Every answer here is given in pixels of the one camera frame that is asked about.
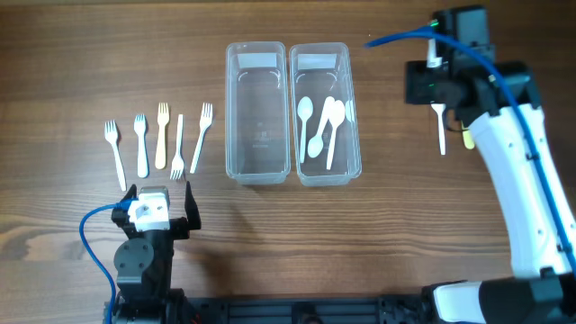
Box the light blue plastic fork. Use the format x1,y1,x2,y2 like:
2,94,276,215
134,114,149,178

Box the yellow plastic spoon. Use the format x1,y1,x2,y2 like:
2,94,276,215
461,123,475,150

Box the white plastic fork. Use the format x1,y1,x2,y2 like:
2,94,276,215
190,103,213,174
104,120,127,192

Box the white plastic fork rightmost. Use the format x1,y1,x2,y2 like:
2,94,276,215
190,103,213,174

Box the white plastic spoon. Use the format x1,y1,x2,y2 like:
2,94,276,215
307,96,335,158
297,96,313,164
431,103,446,156
326,100,346,170

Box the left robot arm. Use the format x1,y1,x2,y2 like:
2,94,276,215
103,184,202,324

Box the clear plastic container right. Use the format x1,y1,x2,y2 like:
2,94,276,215
289,42,363,186

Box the clear plastic container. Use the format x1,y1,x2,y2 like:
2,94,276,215
289,42,363,186
225,41,291,185

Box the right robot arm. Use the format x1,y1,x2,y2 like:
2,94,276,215
406,5,575,323

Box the white plastic fork leftmost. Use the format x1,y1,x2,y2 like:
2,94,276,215
104,120,127,192

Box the white fork tines down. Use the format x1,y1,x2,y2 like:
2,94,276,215
170,114,185,180

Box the yellow plastic fork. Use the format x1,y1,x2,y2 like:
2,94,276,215
155,103,170,169

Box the left blue cable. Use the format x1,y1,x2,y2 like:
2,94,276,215
78,201,136,324

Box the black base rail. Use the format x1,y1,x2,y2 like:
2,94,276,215
103,290,433,324

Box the clear plastic container left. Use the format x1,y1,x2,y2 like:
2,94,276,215
225,41,291,185

